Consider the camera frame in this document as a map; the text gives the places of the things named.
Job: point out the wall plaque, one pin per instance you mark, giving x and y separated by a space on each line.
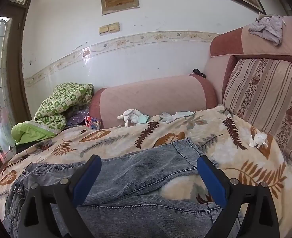
119 1

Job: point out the pink sofa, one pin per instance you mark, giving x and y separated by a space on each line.
148 94

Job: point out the leaf print blanket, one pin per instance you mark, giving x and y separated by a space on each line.
111 138

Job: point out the small black object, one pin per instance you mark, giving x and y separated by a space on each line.
199 73

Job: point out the lime green cloth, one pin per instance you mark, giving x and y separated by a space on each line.
29 131

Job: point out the striped floral cushion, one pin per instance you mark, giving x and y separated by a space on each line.
265 99

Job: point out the crumpled white tissue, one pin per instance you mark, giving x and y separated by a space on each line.
257 138

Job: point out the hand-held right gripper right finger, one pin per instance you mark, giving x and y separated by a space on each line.
210 178

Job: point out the lilac cloth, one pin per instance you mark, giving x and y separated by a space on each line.
267 28

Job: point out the green patterned quilt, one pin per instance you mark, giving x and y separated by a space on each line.
61 99

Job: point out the grey-blue denim pants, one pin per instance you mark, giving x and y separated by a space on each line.
136 168

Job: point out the teal packet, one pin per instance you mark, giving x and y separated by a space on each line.
144 119

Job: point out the small colourful box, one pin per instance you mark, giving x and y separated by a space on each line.
92 122

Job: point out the beige wall switch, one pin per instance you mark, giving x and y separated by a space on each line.
103 29
114 27

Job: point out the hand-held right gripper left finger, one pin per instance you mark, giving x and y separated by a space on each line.
86 178

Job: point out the purple plastic bag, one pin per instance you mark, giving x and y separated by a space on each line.
77 117

